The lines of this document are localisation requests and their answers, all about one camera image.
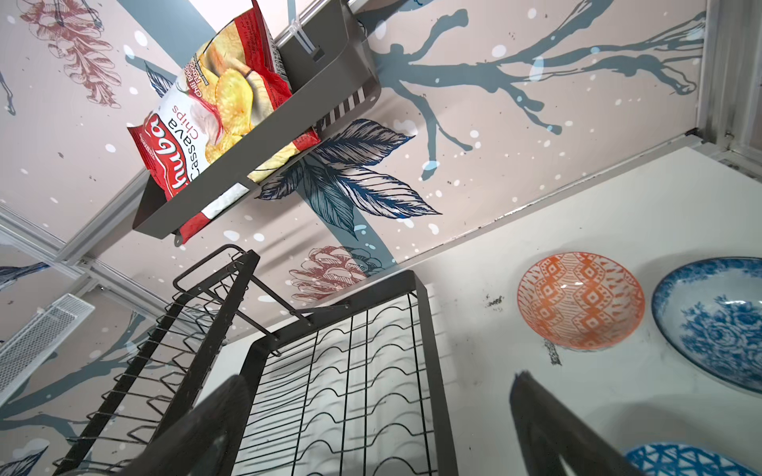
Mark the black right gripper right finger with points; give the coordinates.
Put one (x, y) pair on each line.
(553, 439)

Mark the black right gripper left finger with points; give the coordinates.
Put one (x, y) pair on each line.
(205, 441)

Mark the blue triangle patterned bowl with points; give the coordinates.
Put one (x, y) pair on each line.
(678, 459)

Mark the black two-tier dish rack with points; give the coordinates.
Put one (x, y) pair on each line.
(353, 388)

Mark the orange patterned ceramic bowl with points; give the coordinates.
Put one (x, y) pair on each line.
(581, 301)

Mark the blue floral ceramic bowl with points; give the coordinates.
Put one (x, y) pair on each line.
(709, 311)

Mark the red cassava chips bag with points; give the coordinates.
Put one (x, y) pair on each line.
(232, 84)

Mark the white wire mesh wall shelf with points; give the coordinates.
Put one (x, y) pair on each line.
(37, 340)

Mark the black wall-mounted wire basket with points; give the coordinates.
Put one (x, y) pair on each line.
(333, 79)

